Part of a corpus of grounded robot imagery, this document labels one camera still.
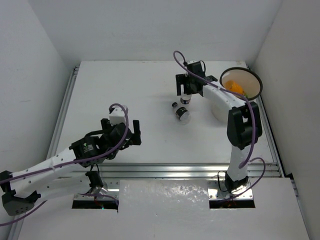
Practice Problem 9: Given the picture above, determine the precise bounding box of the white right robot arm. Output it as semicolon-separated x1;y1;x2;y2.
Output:
175;61;263;193

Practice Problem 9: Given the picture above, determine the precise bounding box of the clear bottle with black label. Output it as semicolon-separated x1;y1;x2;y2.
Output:
171;102;191;125

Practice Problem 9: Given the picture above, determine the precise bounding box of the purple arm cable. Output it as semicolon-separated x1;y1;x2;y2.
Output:
0;103;130;227
173;50;266;201

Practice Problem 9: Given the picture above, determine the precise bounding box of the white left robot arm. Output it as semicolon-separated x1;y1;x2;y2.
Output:
0;118;142;216

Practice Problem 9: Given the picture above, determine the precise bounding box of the aluminium frame rail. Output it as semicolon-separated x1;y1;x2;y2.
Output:
19;63;301;201

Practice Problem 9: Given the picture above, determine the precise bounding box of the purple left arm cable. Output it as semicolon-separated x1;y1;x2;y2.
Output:
0;103;130;227

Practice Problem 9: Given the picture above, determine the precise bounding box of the white foam sheet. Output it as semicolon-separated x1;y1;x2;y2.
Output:
117;180;209;240

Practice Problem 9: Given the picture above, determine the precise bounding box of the orange juice bottle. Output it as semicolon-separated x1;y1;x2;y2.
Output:
223;80;245;95

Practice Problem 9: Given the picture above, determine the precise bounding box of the clear bottle black cap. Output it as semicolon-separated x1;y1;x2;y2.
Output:
180;94;192;105

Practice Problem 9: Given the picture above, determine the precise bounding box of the white bin with black rim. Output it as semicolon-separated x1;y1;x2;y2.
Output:
211;67;263;125

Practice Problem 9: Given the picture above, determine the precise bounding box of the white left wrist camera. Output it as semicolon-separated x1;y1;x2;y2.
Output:
109;106;126;126

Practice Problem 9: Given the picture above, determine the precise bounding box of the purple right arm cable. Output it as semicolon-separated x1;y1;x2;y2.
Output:
173;50;266;201

